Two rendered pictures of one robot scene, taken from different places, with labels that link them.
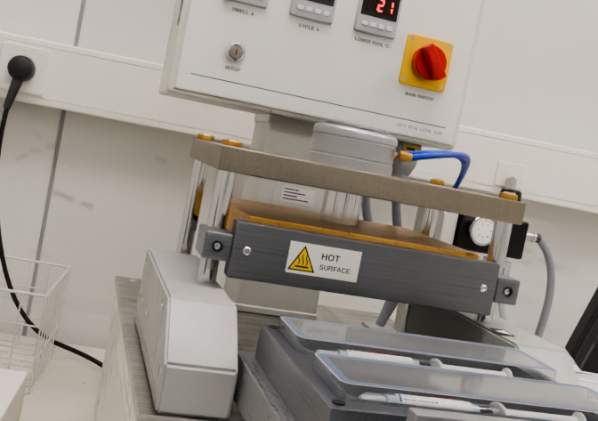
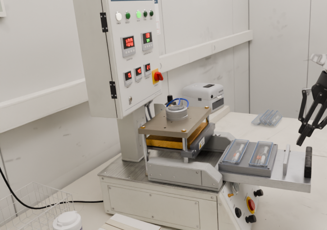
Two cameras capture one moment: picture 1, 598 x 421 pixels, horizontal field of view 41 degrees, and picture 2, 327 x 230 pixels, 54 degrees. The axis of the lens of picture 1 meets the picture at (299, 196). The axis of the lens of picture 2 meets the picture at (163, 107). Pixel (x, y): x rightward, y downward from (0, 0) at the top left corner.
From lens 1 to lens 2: 0.90 m
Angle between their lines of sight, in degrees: 50
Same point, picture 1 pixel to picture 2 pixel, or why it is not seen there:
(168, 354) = (216, 180)
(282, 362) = (239, 168)
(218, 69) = (128, 106)
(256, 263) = (196, 151)
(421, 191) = (203, 117)
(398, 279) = (207, 137)
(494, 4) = not seen: hidden behind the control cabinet
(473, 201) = (207, 113)
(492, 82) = not seen: hidden behind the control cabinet
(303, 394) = (256, 170)
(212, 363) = (220, 176)
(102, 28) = not seen: outside the picture
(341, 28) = (142, 78)
